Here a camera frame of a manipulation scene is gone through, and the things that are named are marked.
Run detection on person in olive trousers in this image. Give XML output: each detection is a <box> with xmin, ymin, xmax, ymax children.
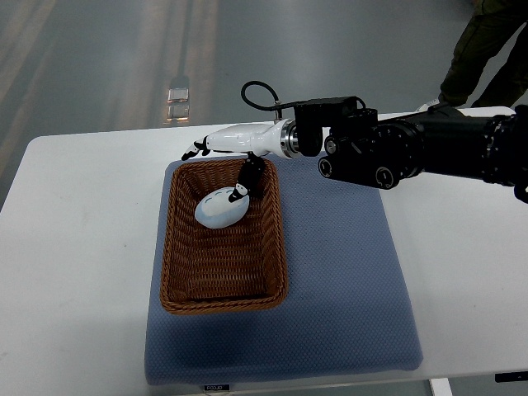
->
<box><xmin>438</xmin><ymin>0</ymin><xmax>527</xmax><ymax>107</ymax></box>

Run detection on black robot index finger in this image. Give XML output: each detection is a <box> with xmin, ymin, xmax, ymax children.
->
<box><xmin>181</xmin><ymin>140</ymin><xmax>210</xmax><ymax>161</ymax></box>

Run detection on blue quilted mat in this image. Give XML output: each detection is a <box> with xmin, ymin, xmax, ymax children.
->
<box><xmin>144</xmin><ymin>157</ymin><xmax>422</xmax><ymax>385</ymax></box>

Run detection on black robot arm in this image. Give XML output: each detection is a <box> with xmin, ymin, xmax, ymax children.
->
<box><xmin>181</xmin><ymin>97</ymin><xmax>527</xmax><ymax>202</ymax></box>

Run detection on brown wicker basket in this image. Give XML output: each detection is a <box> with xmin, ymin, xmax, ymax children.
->
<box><xmin>159</xmin><ymin>158</ymin><xmax>288</xmax><ymax>315</ymax></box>

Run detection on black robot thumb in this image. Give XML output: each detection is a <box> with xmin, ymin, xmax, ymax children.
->
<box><xmin>229</xmin><ymin>153</ymin><xmax>266</xmax><ymax>203</ymax></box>

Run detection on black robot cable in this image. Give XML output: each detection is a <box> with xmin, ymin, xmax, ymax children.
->
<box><xmin>240</xmin><ymin>80</ymin><xmax>298</xmax><ymax>115</ymax></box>

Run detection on metal floor socket plates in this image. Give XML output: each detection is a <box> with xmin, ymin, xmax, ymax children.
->
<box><xmin>167</xmin><ymin>87</ymin><xmax>190</xmax><ymax>122</ymax></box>

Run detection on light blue plush toy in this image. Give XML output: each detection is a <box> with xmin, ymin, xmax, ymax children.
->
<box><xmin>195</xmin><ymin>186</ymin><xmax>250</xmax><ymax>229</ymax></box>

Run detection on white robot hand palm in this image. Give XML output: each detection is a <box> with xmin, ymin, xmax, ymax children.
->
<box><xmin>205</xmin><ymin>120</ymin><xmax>295</xmax><ymax>158</ymax></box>

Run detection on white sneaker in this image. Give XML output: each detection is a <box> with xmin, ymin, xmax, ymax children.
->
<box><xmin>416</xmin><ymin>98</ymin><xmax>441</xmax><ymax>112</ymax></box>

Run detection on black control box under table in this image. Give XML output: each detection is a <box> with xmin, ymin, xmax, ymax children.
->
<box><xmin>494</xmin><ymin>370</ymin><xmax>528</xmax><ymax>383</ymax></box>

